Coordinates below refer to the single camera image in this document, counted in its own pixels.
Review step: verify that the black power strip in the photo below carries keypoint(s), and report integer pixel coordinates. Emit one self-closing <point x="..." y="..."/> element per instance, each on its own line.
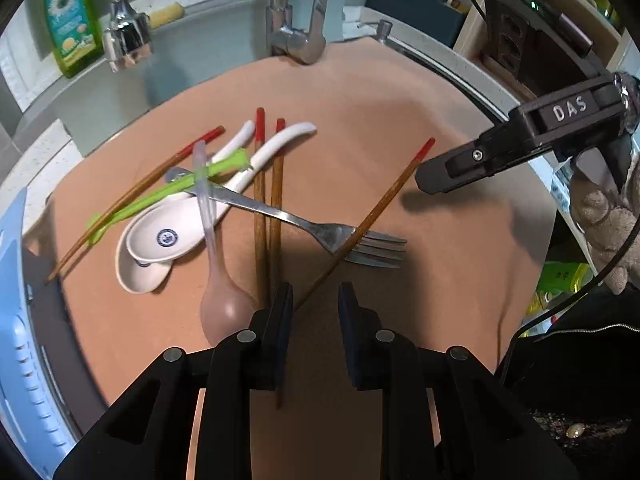
<point x="475" y="25"/>

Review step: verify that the green dish soap bottle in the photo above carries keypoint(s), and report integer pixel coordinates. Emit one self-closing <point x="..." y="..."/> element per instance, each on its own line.
<point x="70" y="20"/>

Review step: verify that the chrome pull-out sprayer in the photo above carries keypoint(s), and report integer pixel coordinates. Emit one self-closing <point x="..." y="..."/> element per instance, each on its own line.
<point x="127" y="30"/>

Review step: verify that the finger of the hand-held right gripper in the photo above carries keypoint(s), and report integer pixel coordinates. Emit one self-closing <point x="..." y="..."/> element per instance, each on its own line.
<point x="450" y="172"/>

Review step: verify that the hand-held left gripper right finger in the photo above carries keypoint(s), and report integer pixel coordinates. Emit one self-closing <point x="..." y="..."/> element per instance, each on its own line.
<point x="346" y="340"/>

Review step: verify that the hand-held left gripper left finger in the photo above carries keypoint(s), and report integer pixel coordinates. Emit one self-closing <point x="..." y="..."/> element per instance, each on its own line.
<point x="284" y="340"/>

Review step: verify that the chrome faucet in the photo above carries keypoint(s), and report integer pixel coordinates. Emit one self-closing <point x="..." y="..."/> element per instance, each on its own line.
<point x="295" y="35"/>

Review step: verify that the red-tipped wooden chopstick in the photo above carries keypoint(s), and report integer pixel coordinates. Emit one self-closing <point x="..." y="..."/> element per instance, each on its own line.
<point x="205" y="139"/>
<point x="260" y="125"/>
<point x="424" y="150"/>

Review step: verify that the blue plastic basket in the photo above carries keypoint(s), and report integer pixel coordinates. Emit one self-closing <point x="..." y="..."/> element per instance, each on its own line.
<point x="25" y="350"/>

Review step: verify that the green plastic spoon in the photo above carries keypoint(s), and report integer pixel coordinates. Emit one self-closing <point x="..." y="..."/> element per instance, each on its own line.
<point x="230" y="164"/>

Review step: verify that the yellow sponge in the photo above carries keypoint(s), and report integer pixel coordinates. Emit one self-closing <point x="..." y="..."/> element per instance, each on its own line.
<point x="167" y="14"/>

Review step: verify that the green yellow packet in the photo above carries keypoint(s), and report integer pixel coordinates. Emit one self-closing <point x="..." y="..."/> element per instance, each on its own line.
<point x="560" y="290"/>

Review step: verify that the white ceramic spoon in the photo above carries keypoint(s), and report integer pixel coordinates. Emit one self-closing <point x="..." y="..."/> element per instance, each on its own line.
<point x="150" y="245"/>
<point x="145" y="280"/>

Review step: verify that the small chrome sink knob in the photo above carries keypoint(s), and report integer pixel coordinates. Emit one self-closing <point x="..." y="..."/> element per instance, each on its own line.
<point x="384" y="30"/>

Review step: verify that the pink translucent plastic spoon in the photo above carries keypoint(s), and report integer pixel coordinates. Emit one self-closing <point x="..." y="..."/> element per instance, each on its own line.
<point x="225" y="310"/>

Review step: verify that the metal fork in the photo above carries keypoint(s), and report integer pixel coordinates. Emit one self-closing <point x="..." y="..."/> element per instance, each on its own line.
<point x="320" y="230"/>

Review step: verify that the brown mat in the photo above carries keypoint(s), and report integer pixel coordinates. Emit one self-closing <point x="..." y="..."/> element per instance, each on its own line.
<point x="425" y="310"/>

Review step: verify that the dark blue storage box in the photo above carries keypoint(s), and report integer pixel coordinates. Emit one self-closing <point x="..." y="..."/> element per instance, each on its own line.
<point x="415" y="10"/>

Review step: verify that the stainless steel sink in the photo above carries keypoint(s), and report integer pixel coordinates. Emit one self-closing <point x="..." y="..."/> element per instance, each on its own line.
<point x="200" y="60"/>

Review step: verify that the person's black garment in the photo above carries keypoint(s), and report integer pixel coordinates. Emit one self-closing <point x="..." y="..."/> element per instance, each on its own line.
<point x="590" y="400"/>

